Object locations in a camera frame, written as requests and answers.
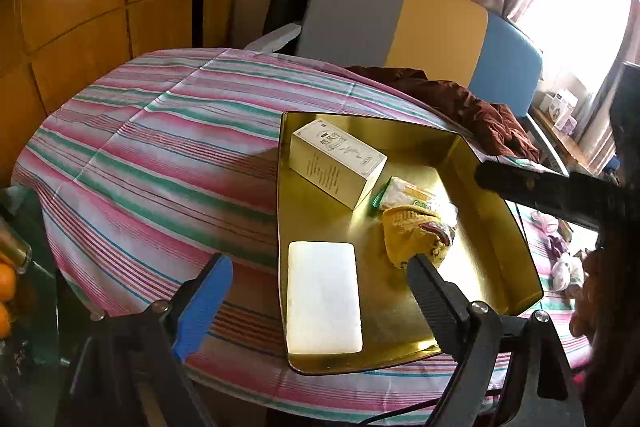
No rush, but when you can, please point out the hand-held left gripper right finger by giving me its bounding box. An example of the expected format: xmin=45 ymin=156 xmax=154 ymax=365
xmin=406 ymin=253 xmax=586 ymax=427

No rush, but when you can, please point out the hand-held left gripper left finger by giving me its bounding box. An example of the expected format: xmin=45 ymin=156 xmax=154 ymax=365
xmin=54 ymin=252 xmax=236 ymax=427

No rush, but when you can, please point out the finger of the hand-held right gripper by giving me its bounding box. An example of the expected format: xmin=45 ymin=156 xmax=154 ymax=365
xmin=474 ymin=161 xmax=603 ymax=232

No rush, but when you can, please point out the gold metal tray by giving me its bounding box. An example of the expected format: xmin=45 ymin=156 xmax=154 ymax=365
xmin=276 ymin=110 xmax=545 ymax=376

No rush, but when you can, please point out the yellow snack packet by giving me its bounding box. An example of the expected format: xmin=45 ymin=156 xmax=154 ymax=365
xmin=381 ymin=205 xmax=457 ymax=271

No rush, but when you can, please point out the white rectangular block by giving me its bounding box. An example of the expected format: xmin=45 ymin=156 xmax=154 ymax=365
xmin=287 ymin=240 xmax=364 ymax=356

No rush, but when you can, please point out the green white snack packet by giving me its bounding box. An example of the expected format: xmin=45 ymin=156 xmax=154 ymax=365
xmin=371 ymin=176 xmax=460 ymax=238

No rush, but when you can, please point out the white cardboard box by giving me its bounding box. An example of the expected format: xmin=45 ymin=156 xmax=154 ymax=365
xmin=291 ymin=119 xmax=389 ymax=210

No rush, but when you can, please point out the person's right forearm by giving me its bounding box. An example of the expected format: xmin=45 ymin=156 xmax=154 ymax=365
xmin=585 ymin=232 xmax=640 ymax=427

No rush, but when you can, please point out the person's right hand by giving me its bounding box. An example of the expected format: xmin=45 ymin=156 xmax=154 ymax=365
xmin=569 ymin=243 xmax=618 ymax=355

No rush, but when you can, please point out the wooden desk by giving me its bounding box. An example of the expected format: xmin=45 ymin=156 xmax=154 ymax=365
xmin=530 ymin=104 xmax=617 ymax=178

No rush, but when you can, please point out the lilac box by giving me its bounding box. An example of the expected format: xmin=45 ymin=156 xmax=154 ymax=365
xmin=555 ymin=114 xmax=582 ymax=138

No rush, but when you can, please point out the white printed box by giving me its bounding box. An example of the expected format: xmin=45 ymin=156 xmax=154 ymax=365
xmin=541 ymin=90 xmax=578 ymax=128

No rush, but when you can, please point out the dark red cloth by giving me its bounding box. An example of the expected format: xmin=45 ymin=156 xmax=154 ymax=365
xmin=345 ymin=66 xmax=541 ymax=164

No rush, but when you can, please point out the window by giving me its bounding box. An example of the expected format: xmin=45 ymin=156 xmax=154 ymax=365
xmin=515 ymin=0 xmax=640 ymax=98

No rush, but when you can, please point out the pink green striped tablecloth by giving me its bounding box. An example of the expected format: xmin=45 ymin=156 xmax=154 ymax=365
xmin=11 ymin=48 xmax=596 ymax=423

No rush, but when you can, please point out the glass jar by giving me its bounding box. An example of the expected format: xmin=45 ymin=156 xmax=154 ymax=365
xmin=0 ymin=227 xmax=33 ymax=275

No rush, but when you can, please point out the grey yellow blue chair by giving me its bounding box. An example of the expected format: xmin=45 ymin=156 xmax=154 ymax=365
xmin=245 ymin=0 xmax=571 ymax=178

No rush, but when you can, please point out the wooden wardrobe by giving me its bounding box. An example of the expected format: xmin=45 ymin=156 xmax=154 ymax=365
xmin=0 ymin=0 xmax=248 ymax=188

